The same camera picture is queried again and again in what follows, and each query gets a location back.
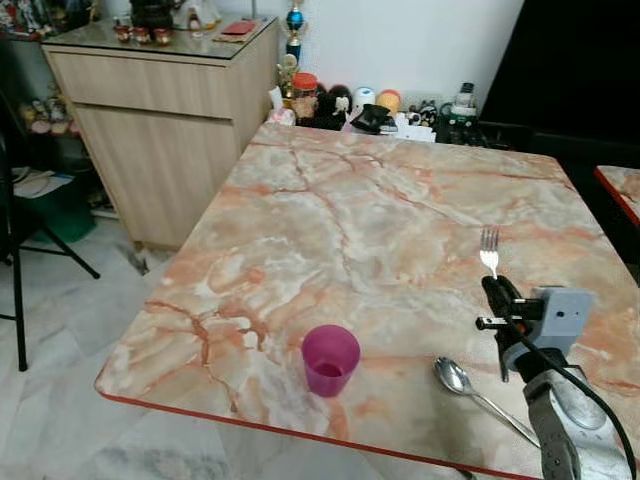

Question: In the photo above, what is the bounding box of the silver spoon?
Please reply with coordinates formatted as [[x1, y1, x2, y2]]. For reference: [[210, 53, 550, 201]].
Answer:
[[433, 357, 542, 449]]

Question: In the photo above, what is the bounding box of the blue trophy ornament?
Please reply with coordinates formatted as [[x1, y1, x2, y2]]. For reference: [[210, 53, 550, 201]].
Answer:
[[285, 0, 306, 64]]

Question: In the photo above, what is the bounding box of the white figurine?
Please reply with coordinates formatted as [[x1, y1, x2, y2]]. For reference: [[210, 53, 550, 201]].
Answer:
[[181, 0, 223, 30]]

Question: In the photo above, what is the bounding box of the dark green bottle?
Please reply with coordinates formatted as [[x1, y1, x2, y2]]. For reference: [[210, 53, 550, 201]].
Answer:
[[444, 82, 480, 145]]

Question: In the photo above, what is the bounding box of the flat red case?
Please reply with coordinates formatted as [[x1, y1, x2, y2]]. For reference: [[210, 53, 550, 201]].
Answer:
[[220, 20, 262, 39]]

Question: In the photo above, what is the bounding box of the large black screen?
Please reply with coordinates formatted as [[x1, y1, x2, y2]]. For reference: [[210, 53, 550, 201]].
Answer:
[[477, 0, 640, 133]]

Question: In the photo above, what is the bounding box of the green storage box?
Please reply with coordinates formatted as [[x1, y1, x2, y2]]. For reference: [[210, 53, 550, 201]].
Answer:
[[15, 175, 99, 245]]

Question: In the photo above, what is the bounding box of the black pouch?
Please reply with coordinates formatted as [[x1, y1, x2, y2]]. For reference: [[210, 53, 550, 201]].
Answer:
[[352, 104, 400, 136]]

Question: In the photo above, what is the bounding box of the light wooden cabinet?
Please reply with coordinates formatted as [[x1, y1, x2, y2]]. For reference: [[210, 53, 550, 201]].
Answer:
[[42, 18, 282, 252]]

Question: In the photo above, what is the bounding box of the black teapot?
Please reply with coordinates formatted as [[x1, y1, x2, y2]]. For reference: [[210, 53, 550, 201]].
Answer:
[[130, 0, 187, 30]]

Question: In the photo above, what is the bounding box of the red lidded jar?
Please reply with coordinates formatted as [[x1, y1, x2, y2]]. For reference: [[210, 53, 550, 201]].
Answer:
[[291, 72, 320, 120]]

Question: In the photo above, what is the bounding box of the silver fork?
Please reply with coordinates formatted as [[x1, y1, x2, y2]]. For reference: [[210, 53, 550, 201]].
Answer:
[[479, 226, 501, 282]]

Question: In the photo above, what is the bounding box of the yellow round container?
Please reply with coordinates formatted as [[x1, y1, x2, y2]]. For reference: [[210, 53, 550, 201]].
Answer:
[[377, 89, 403, 114]]

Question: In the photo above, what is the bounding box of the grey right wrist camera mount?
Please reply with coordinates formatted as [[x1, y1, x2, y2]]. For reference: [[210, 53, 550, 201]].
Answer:
[[522, 286, 597, 352]]

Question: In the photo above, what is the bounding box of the marble side table red edge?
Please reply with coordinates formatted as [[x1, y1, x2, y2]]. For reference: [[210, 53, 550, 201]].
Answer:
[[594, 165, 640, 228]]

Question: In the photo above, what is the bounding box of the purple plastic cup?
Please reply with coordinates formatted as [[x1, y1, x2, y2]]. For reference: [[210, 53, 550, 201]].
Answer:
[[301, 324, 362, 399]]

